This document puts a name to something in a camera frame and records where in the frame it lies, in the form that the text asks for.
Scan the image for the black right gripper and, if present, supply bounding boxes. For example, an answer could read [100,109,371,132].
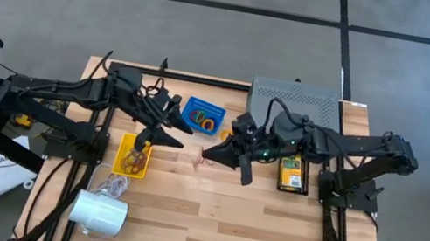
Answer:
[197,124,287,192]

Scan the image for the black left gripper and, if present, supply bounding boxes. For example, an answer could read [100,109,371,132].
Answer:
[121,79,202,161]

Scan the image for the green coil wristband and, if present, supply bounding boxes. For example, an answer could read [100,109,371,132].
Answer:
[188,108,203,124]

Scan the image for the red rubber band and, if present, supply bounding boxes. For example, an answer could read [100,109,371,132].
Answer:
[119,147,150,178]
[129,152,149,178]
[190,145,218,173]
[126,148,150,174]
[121,153,146,176]

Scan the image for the blue plastic basket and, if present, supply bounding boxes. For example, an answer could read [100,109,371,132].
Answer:
[177,95,229,139]

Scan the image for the yellow orange coil wristband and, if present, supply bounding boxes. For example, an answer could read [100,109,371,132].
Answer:
[218,128,234,143]
[200,117,217,134]

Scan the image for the blue rubber band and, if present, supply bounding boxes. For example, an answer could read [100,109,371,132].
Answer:
[125,146,149,169]
[121,147,144,170]

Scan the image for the yellow plastic basket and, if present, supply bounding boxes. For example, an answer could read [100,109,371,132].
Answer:
[110,130,155,181]

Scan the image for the crayon box at right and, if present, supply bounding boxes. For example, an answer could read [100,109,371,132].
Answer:
[273,149,316,198]

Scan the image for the grey perforated metal riser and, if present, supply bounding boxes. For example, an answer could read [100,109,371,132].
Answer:
[241,73,350,148]

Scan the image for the white cylindrical canister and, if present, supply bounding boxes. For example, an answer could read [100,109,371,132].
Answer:
[65,185,132,240]

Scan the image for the white paper booklet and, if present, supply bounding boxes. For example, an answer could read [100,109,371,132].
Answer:
[0,131,45,208]

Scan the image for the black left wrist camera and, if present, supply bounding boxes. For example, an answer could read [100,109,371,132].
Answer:
[155,88,184,112]

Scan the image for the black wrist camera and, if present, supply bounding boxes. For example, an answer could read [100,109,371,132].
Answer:
[155,88,184,112]
[232,109,260,136]

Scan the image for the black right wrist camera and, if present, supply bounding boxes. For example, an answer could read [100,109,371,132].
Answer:
[232,109,260,136]

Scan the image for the black aluminium table frame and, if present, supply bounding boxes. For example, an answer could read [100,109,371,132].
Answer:
[10,46,422,241]

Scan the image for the yellow plug with cable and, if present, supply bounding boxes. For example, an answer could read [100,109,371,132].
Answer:
[12,109,35,131]

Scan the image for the small white ring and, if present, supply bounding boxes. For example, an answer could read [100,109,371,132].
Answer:
[22,177,37,191]

